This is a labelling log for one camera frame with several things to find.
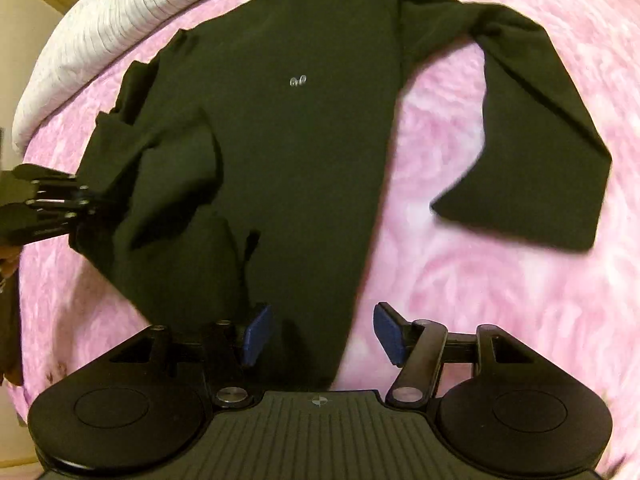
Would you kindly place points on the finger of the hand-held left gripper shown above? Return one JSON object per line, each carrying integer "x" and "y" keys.
{"x": 47, "y": 174}
{"x": 60, "y": 210}

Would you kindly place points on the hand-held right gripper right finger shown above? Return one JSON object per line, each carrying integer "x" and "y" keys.
{"x": 389, "y": 332}

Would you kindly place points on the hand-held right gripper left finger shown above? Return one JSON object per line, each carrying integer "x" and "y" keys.
{"x": 258, "y": 334}

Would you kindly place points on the black long-sleeved sweater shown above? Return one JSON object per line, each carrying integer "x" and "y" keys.
{"x": 300, "y": 160}

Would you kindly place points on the person's left forearm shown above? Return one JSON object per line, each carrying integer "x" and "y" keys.
{"x": 9, "y": 330}

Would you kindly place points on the pink fluffy blanket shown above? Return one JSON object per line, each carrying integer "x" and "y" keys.
{"x": 450, "y": 210}

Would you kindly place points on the white striped bed sheet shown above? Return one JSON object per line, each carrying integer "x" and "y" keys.
{"x": 100, "y": 35}

